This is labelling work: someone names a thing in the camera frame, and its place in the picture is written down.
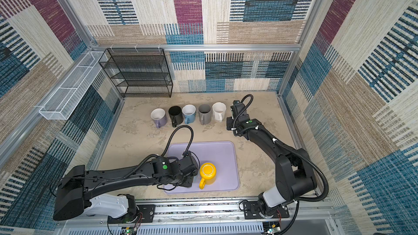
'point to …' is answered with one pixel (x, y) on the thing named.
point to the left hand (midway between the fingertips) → (193, 179)
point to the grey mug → (204, 113)
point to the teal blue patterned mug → (189, 111)
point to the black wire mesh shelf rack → (138, 72)
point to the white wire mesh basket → (60, 105)
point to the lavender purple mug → (158, 115)
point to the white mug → (219, 110)
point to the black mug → (176, 114)
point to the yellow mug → (208, 174)
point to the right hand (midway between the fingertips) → (232, 123)
